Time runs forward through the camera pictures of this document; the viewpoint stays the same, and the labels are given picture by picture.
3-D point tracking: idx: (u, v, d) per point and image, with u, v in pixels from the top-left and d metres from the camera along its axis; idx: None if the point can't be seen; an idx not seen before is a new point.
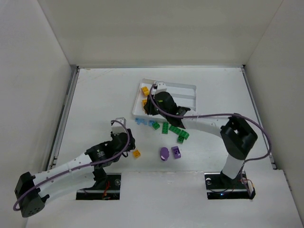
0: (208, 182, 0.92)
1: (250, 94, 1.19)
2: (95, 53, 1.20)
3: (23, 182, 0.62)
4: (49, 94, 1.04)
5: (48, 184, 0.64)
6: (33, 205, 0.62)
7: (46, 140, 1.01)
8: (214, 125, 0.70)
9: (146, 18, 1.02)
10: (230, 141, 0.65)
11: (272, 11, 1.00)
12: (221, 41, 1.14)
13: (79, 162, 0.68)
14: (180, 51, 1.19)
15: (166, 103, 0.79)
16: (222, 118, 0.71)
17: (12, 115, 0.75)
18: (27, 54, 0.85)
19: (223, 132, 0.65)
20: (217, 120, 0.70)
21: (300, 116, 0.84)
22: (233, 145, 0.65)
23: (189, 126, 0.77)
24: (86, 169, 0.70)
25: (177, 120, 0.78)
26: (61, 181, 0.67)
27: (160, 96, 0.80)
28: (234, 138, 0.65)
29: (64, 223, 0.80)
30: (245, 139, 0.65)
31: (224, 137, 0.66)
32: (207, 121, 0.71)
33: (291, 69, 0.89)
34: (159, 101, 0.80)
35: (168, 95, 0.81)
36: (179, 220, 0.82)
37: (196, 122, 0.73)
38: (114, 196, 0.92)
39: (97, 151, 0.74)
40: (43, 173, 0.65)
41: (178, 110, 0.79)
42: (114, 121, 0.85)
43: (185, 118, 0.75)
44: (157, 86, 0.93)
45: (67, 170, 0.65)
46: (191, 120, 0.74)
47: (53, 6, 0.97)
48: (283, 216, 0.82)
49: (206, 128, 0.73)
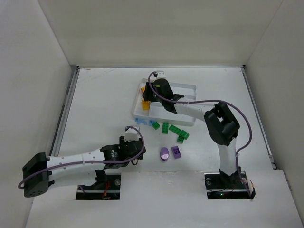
0: (208, 182, 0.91)
1: (250, 94, 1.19)
2: (95, 53, 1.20)
3: (37, 161, 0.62)
4: (49, 95, 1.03)
5: (60, 170, 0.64)
6: (39, 187, 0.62)
7: (46, 140, 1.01)
8: (200, 110, 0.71)
9: (147, 18, 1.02)
10: (211, 126, 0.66)
11: (272, 11, 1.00)
12: (221, 41, 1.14)
13: (93, 157, 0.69)
14: (180, 51, 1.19)
15: (162, 89, 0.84)
16: (209, 105, 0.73)
17: (12, 116, 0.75)
18: (28, 55, 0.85)
19: (206, 116, 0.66)
20: (204, 107, 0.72)
21: (300, 117, 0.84)
22: (214, 129, 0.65)
23: (182, 112, 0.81)
24: (97, 166, 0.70)
25: (170, 105, 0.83)
26: (71, 172, 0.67)
27: (158, 82, 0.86)
28: (216, 123, 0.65)
29: (64, 223, 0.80)
30: (227, 126, 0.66)
31: (207, 121, 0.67)
32: (194, 108, 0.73)
33: (291, 69, 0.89)
34: (156, 87, 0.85)
35: (165, 82, 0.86)
36: (179, 220, 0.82)
37: (186, 108, 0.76)
38: (114, 195, 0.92)
39: (111, 150, 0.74)
40: (58, 159, 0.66)
41: (174, 97, 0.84)
42: (130, 128, 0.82)
43: (177, 104, 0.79)
44: (157, 74, 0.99)
45: (81, 162, 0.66)
46: (182, 106, 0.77)
47: (53, 5, 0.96)
48: (283, 216, 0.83)
49: (194, 114, 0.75)
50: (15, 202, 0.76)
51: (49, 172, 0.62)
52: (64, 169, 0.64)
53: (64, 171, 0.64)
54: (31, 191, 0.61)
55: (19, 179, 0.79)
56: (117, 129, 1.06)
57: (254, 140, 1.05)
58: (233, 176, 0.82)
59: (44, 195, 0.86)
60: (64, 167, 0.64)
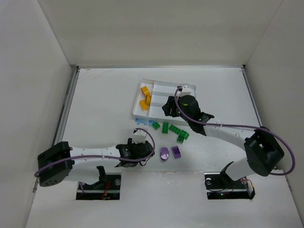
0: (208, 182, 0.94)
1: (250, 94, 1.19)
2: (95, 53, 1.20)
3: (60, 149, 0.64)
4: (49, 95, 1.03)
5: (82, 161, 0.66)
6: (57, 176, 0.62)
7: (46, 140, 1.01)
8: (237, 135, 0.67)
9: (147, 18, 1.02)
10: (254, 156, 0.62)
11: (272, 11, 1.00)
12: (221, 41, 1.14)
13: (110, 153, 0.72)
14: (181, 51, 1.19)
15: (191, 107, 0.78)
16: (247, 129, 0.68)
17: (12, 116, 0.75)
18: (27, 55, 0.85)
19: (248, 145, 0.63)
20: (242, 131, 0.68)
21: (300, 117, 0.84)
22: (256, 159, 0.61)
23: (211, 134, 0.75)
24: (112, 162, 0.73)
25: (198, 126, 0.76)
26: (90, 164, 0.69)
27: (185, 99, 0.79)
28: (258, 153, 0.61)
29: (64, 223, 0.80)
30: (270, 155, 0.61)
31: (248, 150, 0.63)
32: (231, 132, 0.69)
33: (291, 70, 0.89)
34: (184, 105, 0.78)
35: (194, 100, 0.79)
36: (179, 220, 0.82)
37: (219, 130, 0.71)
38: (114, 196, 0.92)
39: (125, 148, 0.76)
40: (79, 149, 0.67)
41: (201, 116, 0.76)
42: (138, 130, 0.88)
43: (207, 126, 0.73)
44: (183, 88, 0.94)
45: (100, 156, 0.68)
46: (213, 128, 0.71)
47: (53, 5, 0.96)
48: (282, 216, 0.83)
49: (228, 138, 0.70)
50: (15, 202, 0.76)
51: (72, 161, 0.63)
52: (86, 161, 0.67)
53: (85, 163, 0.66)
54: (49, 179, 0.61)
55: (19, 179, 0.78)
56: (116, 128, 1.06)
57: None
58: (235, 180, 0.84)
59: (44, 195, 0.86)
60: (86, 158, 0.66)
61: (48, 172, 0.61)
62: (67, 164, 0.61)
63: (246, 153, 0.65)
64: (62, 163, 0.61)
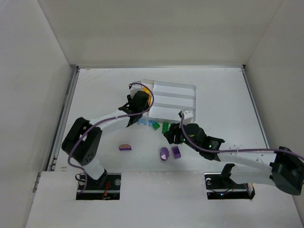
0: (208, 182, 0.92)
1: (250, 94, 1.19)
2: (95, 53, 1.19)
3: (80, 124, 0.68)
4: (49, 95, 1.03)
5: (103, 125, 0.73)
6: (92, 147, 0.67)
7: (46, 140, 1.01)
8: (259, 161, 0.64)
9: (147, 18, 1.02)
10: (283, 180, 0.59)
11: (272, 12, 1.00)
12: (222, 41, 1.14)
13: (118, 113, 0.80)
14: (181, 51, 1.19)
15: (197, 137, 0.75)
16: (267, 152, 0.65)
17: (12, 116, 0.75)
18: (27, 56, 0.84)
19: (276, 171, 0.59)
20: (262, 156, 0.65)
21: (301, 118, 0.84)
22: (287, 183, 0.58)
23: (227, 160, 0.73)
24: (124, 121, 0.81)
25: (211, 154, 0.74)
26: (109, 128, 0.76)
27: (192, 130, 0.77)
28: (288, 176, 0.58)
29: (64, 223, 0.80)
30: (298, 175, 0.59)
31: (276, 175, 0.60)
32: (250, 157, 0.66)
33: (291, 70, 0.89)
34: (190, 136, 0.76)
35: (199, 129, 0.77)
36: (178, 220, 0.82)
37: (236, 156, 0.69)
38: (114, 196, 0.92)
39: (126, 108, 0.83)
40: (96, 119, 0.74)
41: (211, 142, 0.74)
42: (133, 85, 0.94)
43: (222, 153, 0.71)
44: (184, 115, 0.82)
45: (114, 117, 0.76)
46: (230, 155, 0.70)
47: (53, 5, 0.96)
48: (282, 216, 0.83)
49: (249, 164, 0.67)
50: (15, 202, 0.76)
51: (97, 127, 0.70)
52: (106, 124, 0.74)
53: (107, 126, 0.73)
54: (88, 152, 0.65)
55: (19, 179, 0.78)
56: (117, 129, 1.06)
57: (254, 140, 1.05)
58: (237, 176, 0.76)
59: (44, 195, 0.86)
60: (105, 122, 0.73)
61: (83, 146, 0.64)
62: (95, 129, 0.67)
63: (273, 177, 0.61)
64: (92, 131, 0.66)
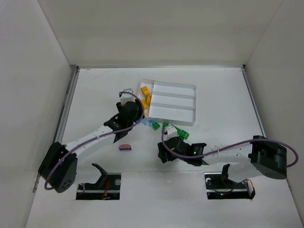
0: (208, 182, 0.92)
1: (250, 94, 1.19)
2: (95, 53, 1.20)
3: (56, 150, 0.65)
4: (49, 95, 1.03)
5: (81, 149, 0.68)
6: (69, 175, 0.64)
7: (46, 140, 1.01)
8: (239, 155, 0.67)
9: (147, 18, 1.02)
10: (265, 167, 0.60)
11: (272, 12, 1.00)
12: (221, 41, 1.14)
13: (103, 131, 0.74)
14: (180, 51, 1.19)
15: (179, 147, 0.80)
16: (244, 144, 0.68)
17: (12, 116, 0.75)
18: (27, 56, 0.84)
19: (256, 161, 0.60)
20: (241, 149, 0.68)
21: (301, 117, 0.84)
22: (270, 170, 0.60)
23: (213, 162, 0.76)
24: (109, 139, 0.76)
25: (197, 160, 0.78)
26: (90, 150, 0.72)
27: (171, 142, 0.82)
28: (268, 163, 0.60)
29: (64, 223, 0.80)
30: (278, 159, 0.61)
31: (257, 165, 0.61)
32: (231, 154, 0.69)
33: (291, 70, 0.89)
34: (172, 148, 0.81)
35: (177, 139, 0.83)
36: (179, 220, 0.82)
37: (219, 156, 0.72)
38: (113, 196, 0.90)
39: (113, 122, 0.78)
40: (73, 142, 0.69)
41: (194, 149, 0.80)
42: (123, 93, 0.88)
43: (206, 156, 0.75)
44: (167, 130, 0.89)
45: (95, 137, 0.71)
46: (213, 156, 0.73)
47: (53, 5, 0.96)
48: (283, 216, 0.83)
49: (232, 160, 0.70)
50: (15, 202, 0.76)
51: (73, 154, 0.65)
52: (85, 148, 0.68)
53: (85, 149, 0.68)
54: (63, 181, 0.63)
55: (19, 179, 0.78)
56: None
57: None
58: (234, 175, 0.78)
59: (44, 195, 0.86)
60: (84, 146, 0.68)
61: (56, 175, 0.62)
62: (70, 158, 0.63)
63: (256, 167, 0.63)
64: (67, 159, 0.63)
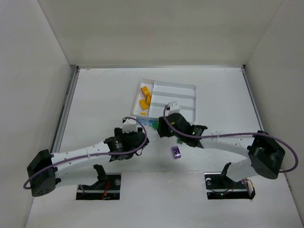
0: (208, 182, 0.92)
1: (250, 94, 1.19)
2: (95, 53, 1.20)
3: (42, 158, 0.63)
4: (49, 95, 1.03)
5: (66, 165, 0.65)
6: (46, 185, 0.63)
7: (46, 140, 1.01)
8: (238, 145, 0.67)
9: (147, 18, 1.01)
10: (260, 162, 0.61)
11: (272, 12, 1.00)
12: (221, 41, 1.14)
13: (98, 149, 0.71)
14: (180, 51, 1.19)
15: (179, 123, 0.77)
16: (245, 137, 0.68)
17: (12, 116, 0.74)
18: (27, 55, 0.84)
19: (252, 154, 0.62)
20: (241, 139, 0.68)
21: (301, 117, 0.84)
22: (264, 166, 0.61)
23: (209, 146, 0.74)
24: (103, 158, 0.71)
25: (194, 141, 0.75)
26: (78, 166, 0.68)
27: (173, 117, 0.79)
28: (264, 159, 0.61)
29: (64, 223, 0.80)
30: (275, 158, 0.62)
31: (253, 159, 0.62)
32: (230, 141, 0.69)
33: (291, 70, 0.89)
34: (172, 123, 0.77)
35: (180, 116, 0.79)
36: (179, 220, 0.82)
37: (217, 141, 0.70)
38: (114, 196, 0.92)
39: (115, 141, 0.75)
40: (62, 155, 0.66)
41: (194, 129, 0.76)
42: (128, 118, 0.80)
43: (204, 139, 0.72)
44: (170, 107, 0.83)
45: (86, 155, 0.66)
46: (211, 140, 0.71)
47: (53, 5, 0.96)
48: (283, 216, 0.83)
49: (229, 148, 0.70)
50: (16, 202, 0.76)
51: (54, 168, 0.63)
52: (70, 164, 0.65)
53: (70, 166, 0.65)
54: (39, 188, 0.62)
55: (19, 179, 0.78)
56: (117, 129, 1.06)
57: None
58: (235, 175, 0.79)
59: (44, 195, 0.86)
60: (70, 162, 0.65)
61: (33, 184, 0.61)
62: (49, 172, 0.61)
63: (251, 161, 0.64)
64: (45, 172, 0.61)
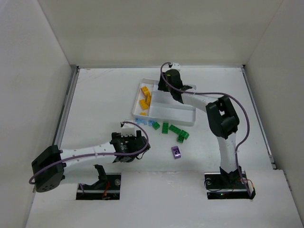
0: (208, 182, 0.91)
1: (250, 94, 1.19)
2: (95, 53, 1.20)
3: (51, 154, 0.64)
4: (49, 94, 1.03)
5: (74, 162, 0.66)
6: (52, 180, 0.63)
7: (46, 140, 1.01)
8: (204, 101, 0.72)
9: (147, 18, 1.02)
10: (211, 117, 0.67)
11: (272, 12, 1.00)
12: (221, 41, 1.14)
13: (104, 149, 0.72)
14: (180, 51, 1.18)
15: (173, 78, 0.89)
16: (213, 98, 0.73)
17: (11, 116, 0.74)
18: (26, 54, 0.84)
19: (208, 107, 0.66)
20: (208, 99, 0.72)
21: (300, 116, 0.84)
22: (213, 120, 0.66)
23: (188, 102, 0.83)
24: (108, 158, 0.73)
25: (177, 95, 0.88)
26: (84, 164, 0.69)
27: (169, 71, 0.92)
28: (216, 115, 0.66)
29: (64, 223, 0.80)
30: (226, 120, 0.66)
31: (207, 112, 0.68)
32: (199, 98, 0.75)
33: (291, 69, 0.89)
34: (167, 76, 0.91)
35: (176, 72, 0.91)
36: (179, 220, 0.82)
37: (191, 97, 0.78)
38: (114, 195, 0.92)
39: (120, 143, 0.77)
40: (70, 151, 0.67)
41: (182, 87, 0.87)
42: (126, 123, 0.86)
43: (184, 94, 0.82)
44: (173, 65, 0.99)
45: (93, 154, 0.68)
46: (188, 96, 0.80)
47: (53, 6, 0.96)
48: (283, 216, 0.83)
49: (198, 105, 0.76)
50: (16, 201, 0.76)
51: (63, 164, 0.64)
52: (78, 161, 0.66)
53: (78, 163, 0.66)
54: (45, 183, 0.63)
55: (19, 179, 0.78)
56: (117, 129, 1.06)
57: (254, 140, 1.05)
58: (232, 175, 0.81)
59: (43, 195, 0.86)
60: (77, 159, 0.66)
61: (39, 178, 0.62)
62: (58, 167, 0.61)
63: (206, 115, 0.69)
64: (53, 166, 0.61)
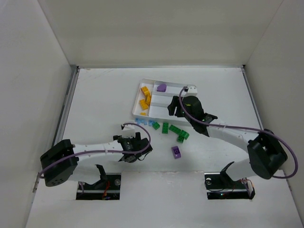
0: (208, 182, 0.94)
1: (250, 94, 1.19)
2: (95, 53, 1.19)
3: (63, 147, 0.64)
4: (49, 95, 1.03)
5: (86, 157, 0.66)
6: (62, 175, 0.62)
7: (46, 140, 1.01)
8: (241, 137, 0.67)
9: (147, 18, 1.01)
10: (256, 157, 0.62)
11: (272, 12, 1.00)
12: (222, 41, 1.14)
13: (113, 147, 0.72)
14: (181, 51, 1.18)
15: (193, 108, 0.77)
16: (250, 131, 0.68)
17: (11, 116, 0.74)
18: (26, 54, 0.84)
19: (251, 146, 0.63)
20: (245, 133, 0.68)
21: (301, 117, 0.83)
22: (260, 162, 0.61)
23: (214, 135, 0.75)
24: (116, 156, 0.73)
25: (201, 127, 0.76)
26: (94, 160, 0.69)
27: (189, 100, 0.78)
28: (261, 155, 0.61)
29: (63, 223, 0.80)
30: (273, 158, 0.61)
31: (251, 152, 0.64)
32: (234, 133, 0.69)
33: (291, 70, 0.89)
34: (187, 105, 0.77)
35: (197, 100, 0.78)
36: (179, 220, 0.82)
37: (223, 131, 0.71)
38: (114, 195, 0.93)
39: (127, 142, 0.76)
40: (82, 146, 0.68)
41: (205, 117, 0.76)
42: (126, 125, 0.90)
43: (211, 127, 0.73)
44: (188, 89, 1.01)
45: (104, 150, 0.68)
46: (217, 129, 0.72)
47: (53, 5, 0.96)
48: (283, 216, 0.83)
49: (232, 139, 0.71)
50: (16, 201, 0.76)
51: (76, 158, 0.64)
52: (90, 156, 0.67)
53: (89, 158, 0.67)
54: (55, 177, 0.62)
55: (19, 179, 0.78)
56: (117, 129, 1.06)
57: None
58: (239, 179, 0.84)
59: (43, 195, 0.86)
60: (89, 154, 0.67)
61: (50, 173, 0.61)
62: (71, 161, 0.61)
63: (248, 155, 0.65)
64: (67, 160, 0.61)
